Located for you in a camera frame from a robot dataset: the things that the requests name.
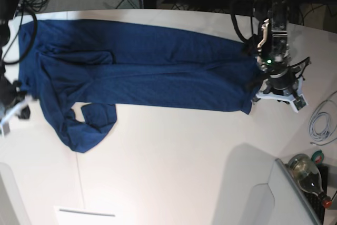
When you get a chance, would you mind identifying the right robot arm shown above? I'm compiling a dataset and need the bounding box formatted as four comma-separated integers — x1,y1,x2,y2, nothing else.
1,0,37,138

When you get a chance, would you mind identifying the green tape roll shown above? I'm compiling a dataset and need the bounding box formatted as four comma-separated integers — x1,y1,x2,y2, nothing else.
311,150,324,165

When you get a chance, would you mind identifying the coiled light blue cable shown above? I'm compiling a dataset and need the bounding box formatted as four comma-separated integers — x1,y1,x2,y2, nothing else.
308,96,337,146

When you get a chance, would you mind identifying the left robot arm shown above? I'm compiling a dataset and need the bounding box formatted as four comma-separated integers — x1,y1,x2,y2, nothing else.
230,0,311,113

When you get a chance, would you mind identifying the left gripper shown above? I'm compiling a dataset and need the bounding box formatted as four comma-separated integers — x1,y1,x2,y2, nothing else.
256,64,308,112

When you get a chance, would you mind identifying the clear plastic bottle red cap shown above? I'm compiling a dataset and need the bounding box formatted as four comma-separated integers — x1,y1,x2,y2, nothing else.
288,154,332,209

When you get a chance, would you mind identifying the dark blue t-shirt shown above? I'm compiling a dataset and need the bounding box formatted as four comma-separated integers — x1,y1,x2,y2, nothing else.
18,19,261,153

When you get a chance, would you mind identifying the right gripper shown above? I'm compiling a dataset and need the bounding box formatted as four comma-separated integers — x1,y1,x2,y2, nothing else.
1,76,33,137

